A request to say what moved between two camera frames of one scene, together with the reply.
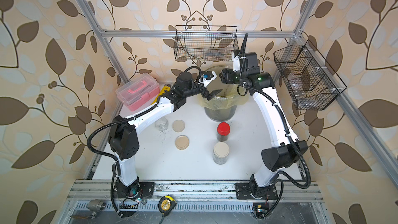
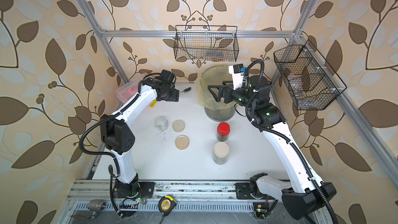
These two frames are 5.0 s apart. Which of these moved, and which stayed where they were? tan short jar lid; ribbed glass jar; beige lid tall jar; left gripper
Moved: left gripper
Stayed: ribbed glass jar; tan short jar lid; beige lid tall jar
